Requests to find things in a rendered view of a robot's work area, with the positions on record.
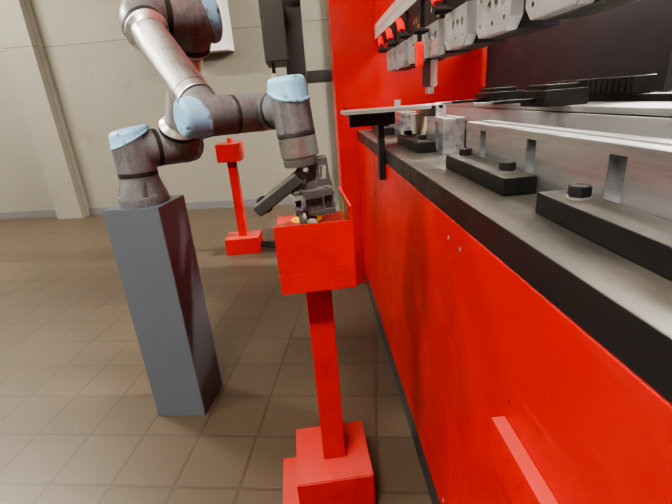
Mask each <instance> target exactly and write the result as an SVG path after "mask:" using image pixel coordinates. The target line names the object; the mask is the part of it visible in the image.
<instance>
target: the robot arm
mask: <svg viewBox="0 0 672 504"><path fill-rule="evenodd" d="M119 23H120V27H121V30H122V32H123V34H124V36H125V37H126V39H127V40H128V42H129V43H130V44H131V45H132V46H133V47H134V48H135V49H137V50H139V51H141V53H142V54H143V56H144V57H145V59H146V60H147V62H148V63H149V65H150V66H151V67H152V69H153V70H154V72H155V73H156V75H157V76H158V78H159V79H160V81H161V82H162V84H163V85H164V87H165V88H166V90H167V91H166V107H165V116H163V117H162V118H161V119H160V121H159V128H152V129H149V127H148V125H147V124H143V125H137V126H132V127H127V128H123V129H119V130H115V131H113V132H111V133H110V134H109V143H110V150H111V152H112V156H113V159H114V163H115V167H116V171H117V175H118V179H119V189H118V204H119V207H120V208H141V207H148V206H153V205H157V204H161V203H164V202H167V201H169V200H170V196H169V192H168V190H167V189H166V187H165V185H164V184H163V182H162V180H161V178H160V177H159V173H158V168H157V167H158V166H164V165H171V164H177V163H188V162H191V161H195V160H198V159H199V158H200V157H201V156H202V154H203V150H204V143H203V140H204V139H206V138H209V137H214V136H222V135H231V134H240V133H249V132H257V131H258V132H262V131H267V130H276V133H277V138H278V143H279V148H280V153H281V158H282V159H283V160H284V161H283V162H284V167H285V168H287V169H291V168H297V169H296V171H294V172H293V173H292V174H290V175H289V176H288V177H287V178H286V179H284V180H283V181H282V182H281V183H279V184H278V185H277V186H276V187H274V188H273V189H272V190H271V191H270V192H268V193H267V194H266V195H264V196H261V197H259V198H258V199H257V201H256V204H255V206H254V208H253V209H254V211H255V212H256V213H257V214H258V215H259V216H263V215H264V214H266V213H269V212H271V211H272V209H273V207H274V206H275V205H277V204H278V203H279V202H280V201H282V200H283V199H284V198H285V197H287V196H288V195H289V194H290V193H291V194H292V195H293V201H294V206H295V211H296V216H297V217H299V222H300V225H302V224H308V223H309V224H311V223H318V220H317V217H316V215H317V216H320V215H326V214H329V213H335V212H336V208H335V202H334V196H333V194H334V191H333V189H332V182H331V179H330V175H329V168H328V162H327V157H326V155H319V156H317V155H316V154H318V152H319V151H318V145H317V139H316V133H315V128H314V122H313V116H312V110H311V104H310V94H309V92H308V88H307V84H306V79H305V77H304V76H303V75H301V74H292V75H285V76H280V77H275V78H271V79H269V80H268V82H267V87H268V91H267V92H262V93H250V94H233V95H216V94H215V93H214V91H213V90H212V88H211V87H210V86H209V84H208V83H207V82H206V80H205V79H204V78H203V76H202V75H201V71H202V63H203V58H205V57H207V56H208V55H209V53H210V49H211V44H212V43H214V44H216V43H219V42H220V41H221V39H222V35H223V24H222V18H221V13H220V10H219V7H218V4H217V2H216V0H123V1H122V3H121V6H120V10H119ZM304 168H308V171H307V172H304V171H303V169H304ZM307 218H309V219H308V220H307Z"/></svg>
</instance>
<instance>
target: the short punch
mask: <svg viewBox="0 0 672 504"><path fill-rule="evenodd" d="M434 86H437V59H434V60H428V61H425V62H424V65H423V66H422V87H423V88H424V87H425V94H433V93H434Z"/></svg>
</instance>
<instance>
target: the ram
mask: <svg viewBox="0 0 672 504"><path fill-rule="evenodd" d="M373 1H374V25H375V24H376V23H377V21H378V20H379V19H380V18H381V17H382V16H383V14H384V13H385V12H386V11H387V10H388V9H389V7H390V6H391V5H392V4H393V3H394V2H395V0H373ZM416 1H417V0H405V1H404V2H403V3H402V4H401V5H400V7H399V8H398V9H397V10H396V11H395V12H394V13H393V14H392V15H391V16H390V17H389V18H388V19H387V20H386V21H385V22H384V23H383V24H382V25H381V26H380V27H379V29H378V30H377V31H376V32H375V40H376V39H377V37H378V36H382V37H383V39H387V38H386V34H385V29H386V28H388V27H389V26H390V25H391V24H392V23H393V22H395V19H396V18H398V17H400V16H401V15H402V14H403V13H404V12H405V11H408V8H409V7H410V6H411V5H412V4H413V3H414V2H416Z"/></svg>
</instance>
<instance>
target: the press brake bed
mask: <svg viewBox="0 0 672 504"><path fill-rule="evenodd" d="M358 155H359V174H360V192H361V211H362V230H363V248H364V267H365V277H366V285H367V289H368V292H369V295H370V299H371V302H372V305H373V309H374V312H375V315H376V319H377V322H378V325H379V329H380V332H381V335H382V339H383V342H384V345H385V349H386V352H387V355H388V359H389V362H390V365H391V369H392V372H393V375H394V379H395V382H396V385H397V389H398V392H399V395H400V398H401V402H402V405H403V408H404V412H405V415H406V418H407V422H408V425H409V428H410V432H411V435H412V438H413V442H414V445H415V448H416V452H417V455H418V458H419V462H420V465H421V468H422V472H423V475H424V478H425V482H426V485H427V488H428V492H429V495H430V498H431V502H432V504H512V502H511V500H510V498H509V496H508V494H507V492H506V490H505V488H504V486H503V484H502V482H501V480H500V478H499V476H498V474H497V472H496V470H495V468H494V466H493V464H492V462H491V460H490V458H489V445H490V431H491V418H492V417H501V416H505V417H506V418H507V420H508V422H509V423H510V425H511V427H512V428H513V430H514V431H515V433H516V435H517V436H518V438H519V440H520V441H521V443H522V445H523V446H524V448H525V449H526V451H527V453H528V454H529V456H530V458H531V459H532V461H533V462H534V464H535V466H536V467H537V469H538V471H539V472H540V474H541V475H542V477H543V479H544V480H545V482H546V484H547V485H548V487H549V488H550V490H551V492H552V493H553V495H554V497H555V498H556V500H557V502H558V503H559V504H672V403H671V402H670V401H669V400H668V399H667V398H665V397H664V396H663V395H662V394H661V393H659V392H658V391H657V390H656V389H655V388H653V387H652V386H651V385H650V384H649V383H647V382H646V381H645V380H644V379H643V378H642V377H640V376H639V375H638V374H637V373H636V372H634V371H633V370H632V369H631V368H630V367H628V366H627V365H626V364H625V363H624V362H622V361H621V360H620V359H619V358H618V357H617V356H615V355H614V354H613V353H612V352H611V351H609V350H608V349H607V348H606V347H605V346H603V345H602V344H601V343H600V342H599V341H597V340H596V339H595V338H594V337H593V336H592V335H590V334H589V333H588V332H587V331H586V330H584V329H583V328H582V327H581V326H580V325H578V324H577V323H576V322H575V321H574V320H572V319H571V318H570V317H569V316H568V315H567V314H565V313H564V312H563V311H562V310H561V309H559V308H558V307H557V306H556V305H555V304H553V303H552V302H551V301H550V300H549V299H547V298H546V297H545V296H544V295H543V294H542V293H540V292H539V291H538V290H537V289H536V288H534V287H533V286H532V285H531V284H530V283H528V282H527V281H526V280H525V279H524V278H523V277H521V276H520V275H519V274H518V273H517V272H515V271H514V270H513V269H512V268H511V267H509V266H508V265H507V264H506V263H505V262H503V261H502V260H501V259H500V258H499V257H498V256H496V255H495V254H494V253H493V252H492V251H490V250H489V249H488V248H487V247H486V246H484V245H483V244H482V243H481V242H480V241H478V240H477V239H476V238H475V237H474V236H473V235H471V234H470V233H469V232H468V231H467V230H465V229H464V228H463V227H462V226H461V225H459V224H458V223H457V222H456V221H455V220H453V219H452V218H451V217H450V216H449V215H448V214H446V213H445V212H444V211H443V210H442V209H440V208H439V207H438V206H437V205H436V204H434V203H433V202H432V201H431V200H430V199H428V198H427V197H426V196H425V195H424V194H423V193H421V192H420V191H419V190H418V189H417V188H415V187H414V186H413V185H412V184H411V183H409V182H408V181H407V180H406V179H405V178H403V177H402V176H401V175H400V174H399V173H398V172H396V171H395V170H394V169H393V168H392V167H390V166H389V165H388V164H387V163H386V162H385V164H386V179H385V180H380V179H379V178H378V156H377V155H376V154H375V153H374V152H373V151H371V150H370V149H369V148H368V147H367V146H365V145H364V144H363V143H362V142H361V141H359V140H358Z"/></svg>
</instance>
